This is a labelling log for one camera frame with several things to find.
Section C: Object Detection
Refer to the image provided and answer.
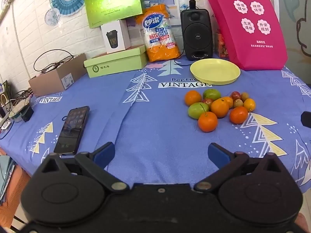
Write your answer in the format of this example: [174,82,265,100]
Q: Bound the small black box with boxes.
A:
[21,107,34,122]

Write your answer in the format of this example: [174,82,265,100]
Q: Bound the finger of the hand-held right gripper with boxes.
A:
[301,111,311,128]

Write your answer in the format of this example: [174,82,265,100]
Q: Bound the white power strip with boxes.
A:
[0,117,12,131]

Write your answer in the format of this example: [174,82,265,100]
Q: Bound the teal folded cloth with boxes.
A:
[0,155,15,203]

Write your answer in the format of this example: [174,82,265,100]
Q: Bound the large green gift box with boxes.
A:
[83,0,143,29]

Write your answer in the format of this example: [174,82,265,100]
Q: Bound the black smartphone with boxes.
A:
[53,106,90,156]

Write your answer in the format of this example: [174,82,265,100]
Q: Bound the black speaker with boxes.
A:
[180,9,214,61]

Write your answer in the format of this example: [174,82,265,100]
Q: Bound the white cup box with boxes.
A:
[100,19,132,54]

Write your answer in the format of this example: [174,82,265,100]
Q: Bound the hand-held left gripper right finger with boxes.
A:
[194,143,289,193]

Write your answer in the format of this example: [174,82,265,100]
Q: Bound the small blue paper fan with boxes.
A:
[46,8,59,26]

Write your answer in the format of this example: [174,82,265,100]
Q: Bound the blue printed tablecloth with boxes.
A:
[0,61,311,199]

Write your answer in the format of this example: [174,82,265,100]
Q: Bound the black speaker cable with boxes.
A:
[173,51,195,66]

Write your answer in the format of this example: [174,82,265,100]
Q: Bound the orange paper cup pack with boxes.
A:
[136,3,181,63]

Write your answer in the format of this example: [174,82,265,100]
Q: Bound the brown cardboard box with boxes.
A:
[28,53,88,97]

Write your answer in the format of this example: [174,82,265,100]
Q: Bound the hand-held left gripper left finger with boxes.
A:
[36,142,129,192]

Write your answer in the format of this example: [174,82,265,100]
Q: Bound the pink tote bag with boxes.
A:
[206,0,288,71]

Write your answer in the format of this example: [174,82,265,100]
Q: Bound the grey printed carton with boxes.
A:
[126,18,146,48]

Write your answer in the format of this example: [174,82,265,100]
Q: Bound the light green shoe box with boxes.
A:
[83,45,148,78]

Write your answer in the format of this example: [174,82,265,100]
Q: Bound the cartoon wall sticker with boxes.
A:
[283,0,311,61]

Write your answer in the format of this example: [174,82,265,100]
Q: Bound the red printed carton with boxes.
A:
[217,33,230,59]

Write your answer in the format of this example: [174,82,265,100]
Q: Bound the yellow-green plastic plate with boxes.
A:
[190,58,241,85]

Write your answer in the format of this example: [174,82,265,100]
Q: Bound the orange mandarin with stem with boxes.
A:
[198,103,218,133]

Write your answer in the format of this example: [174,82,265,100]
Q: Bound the orange cloth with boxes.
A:
[10,165,32,221]

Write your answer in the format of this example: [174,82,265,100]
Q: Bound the black cable bundle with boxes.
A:
[33,49,74,74]

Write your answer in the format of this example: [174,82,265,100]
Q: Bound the tangled black cables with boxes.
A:
[10,89,34,105]

